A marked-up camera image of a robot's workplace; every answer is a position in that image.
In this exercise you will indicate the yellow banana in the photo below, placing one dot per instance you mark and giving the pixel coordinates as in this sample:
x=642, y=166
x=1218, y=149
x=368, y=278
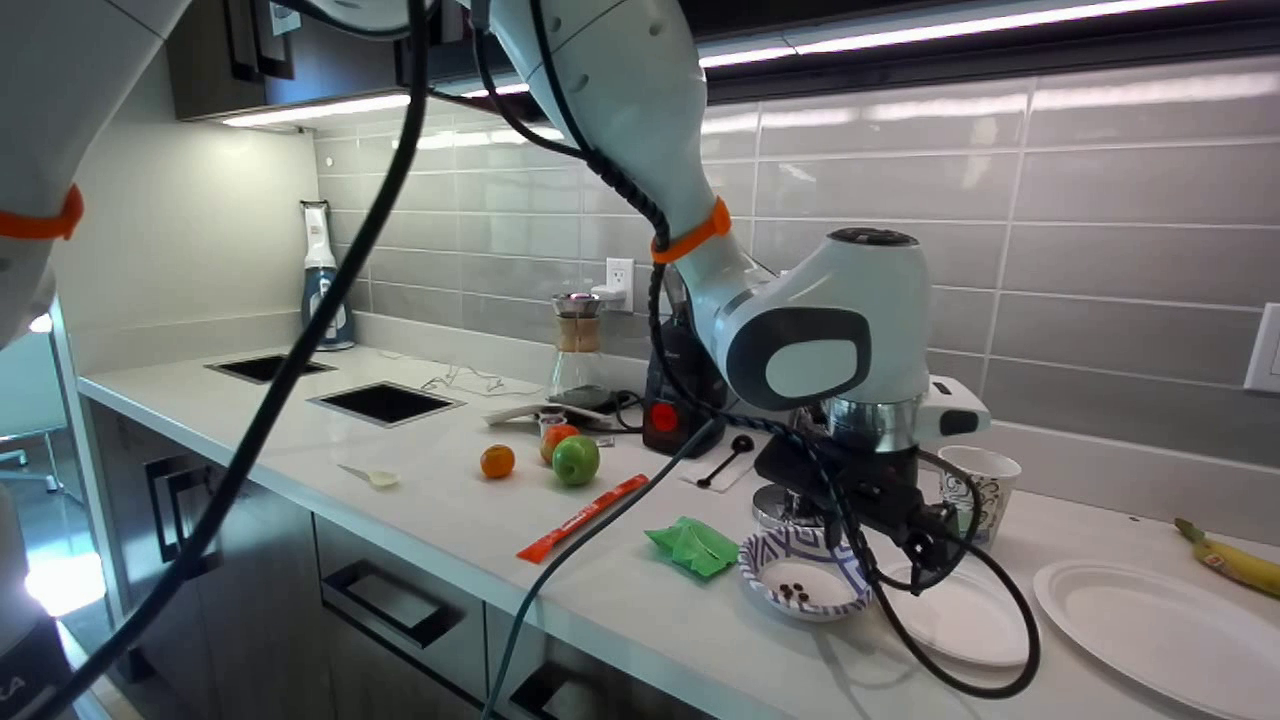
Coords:
x=1242, y=566

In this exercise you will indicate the black kitchen scale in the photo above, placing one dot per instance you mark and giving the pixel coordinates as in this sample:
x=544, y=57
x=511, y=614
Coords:
x=593, y=396

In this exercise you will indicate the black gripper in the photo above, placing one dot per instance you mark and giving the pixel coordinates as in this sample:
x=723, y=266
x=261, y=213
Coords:
x=854, y=485

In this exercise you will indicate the patterned paper cup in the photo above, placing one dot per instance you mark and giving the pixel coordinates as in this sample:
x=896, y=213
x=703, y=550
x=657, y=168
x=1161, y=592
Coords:
x=999, y=472

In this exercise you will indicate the wall outlet with white adapter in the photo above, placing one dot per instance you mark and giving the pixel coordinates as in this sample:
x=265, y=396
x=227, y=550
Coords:
x=619, y=280

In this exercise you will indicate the white spoon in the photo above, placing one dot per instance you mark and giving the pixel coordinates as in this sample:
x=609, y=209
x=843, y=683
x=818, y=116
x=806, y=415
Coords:
x=373, y=472

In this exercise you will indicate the green cloth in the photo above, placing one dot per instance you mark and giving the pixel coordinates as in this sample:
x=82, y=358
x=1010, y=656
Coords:
x=693, y=550

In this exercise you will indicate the grey base cabinet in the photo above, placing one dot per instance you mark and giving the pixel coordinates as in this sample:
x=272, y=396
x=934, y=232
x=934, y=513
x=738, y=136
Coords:
x=307, y=602

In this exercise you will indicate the green apple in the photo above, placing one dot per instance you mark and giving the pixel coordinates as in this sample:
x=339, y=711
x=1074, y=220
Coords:
x=576, y=460

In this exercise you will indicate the white towel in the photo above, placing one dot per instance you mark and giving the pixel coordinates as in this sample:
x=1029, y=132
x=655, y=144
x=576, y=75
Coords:
x=526, y=419

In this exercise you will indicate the round metal jar lid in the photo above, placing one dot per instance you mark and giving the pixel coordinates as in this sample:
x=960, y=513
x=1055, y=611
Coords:
x=778, y=507

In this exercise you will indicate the white light switch plate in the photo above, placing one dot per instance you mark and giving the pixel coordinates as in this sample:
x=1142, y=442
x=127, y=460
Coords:
x=1267, y=350

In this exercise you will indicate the small white plate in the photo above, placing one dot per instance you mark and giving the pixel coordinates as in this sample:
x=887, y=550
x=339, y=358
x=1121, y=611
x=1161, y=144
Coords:
x=980, y=628

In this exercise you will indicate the large white plate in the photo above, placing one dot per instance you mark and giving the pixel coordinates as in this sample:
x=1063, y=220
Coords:
x=1161, y=643

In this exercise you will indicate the blue patterned white bowl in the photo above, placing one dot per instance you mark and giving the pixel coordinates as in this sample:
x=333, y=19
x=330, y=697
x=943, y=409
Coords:
x=800, y=592

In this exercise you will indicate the small orange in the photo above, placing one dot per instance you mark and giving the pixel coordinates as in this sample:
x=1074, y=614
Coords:
x=497, y=460

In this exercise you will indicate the black spoon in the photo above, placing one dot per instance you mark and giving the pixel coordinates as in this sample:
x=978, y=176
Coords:
x=742, y=442

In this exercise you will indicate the black coffee grinder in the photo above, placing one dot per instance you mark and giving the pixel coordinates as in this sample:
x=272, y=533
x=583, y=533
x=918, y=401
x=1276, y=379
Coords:
x=666, y=426

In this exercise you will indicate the dark upper cabinet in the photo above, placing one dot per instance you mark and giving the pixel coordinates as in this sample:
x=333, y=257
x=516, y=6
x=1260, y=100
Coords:
x=1000, y=71

